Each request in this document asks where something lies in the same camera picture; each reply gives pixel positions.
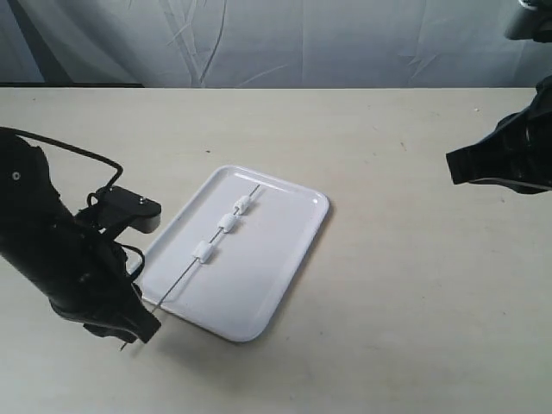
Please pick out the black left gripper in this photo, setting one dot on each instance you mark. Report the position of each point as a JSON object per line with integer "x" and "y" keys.
{"x": 88, "y": 282}

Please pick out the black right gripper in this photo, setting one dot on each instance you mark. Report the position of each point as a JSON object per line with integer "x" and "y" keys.
{"x": 516, "y": 155}

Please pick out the white marshmallow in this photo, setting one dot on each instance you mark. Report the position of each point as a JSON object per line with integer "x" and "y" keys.
{"x": 228, "y": 222}
{"x": 242, "y": 204}
{"x": 203, "y": 251}

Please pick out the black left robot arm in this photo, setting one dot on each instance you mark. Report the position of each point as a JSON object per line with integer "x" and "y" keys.
{"x": 28, "y": 199}

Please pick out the white rectangular plastic tray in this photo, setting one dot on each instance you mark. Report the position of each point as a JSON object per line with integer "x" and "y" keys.
{"x": 235, "y": 294}

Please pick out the grey backdrop cloth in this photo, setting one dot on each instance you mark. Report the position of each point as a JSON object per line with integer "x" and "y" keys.
{"x": 267, "y": 44}

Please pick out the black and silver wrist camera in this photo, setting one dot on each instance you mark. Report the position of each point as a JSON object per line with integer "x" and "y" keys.
{"x": 124, "y": 208}

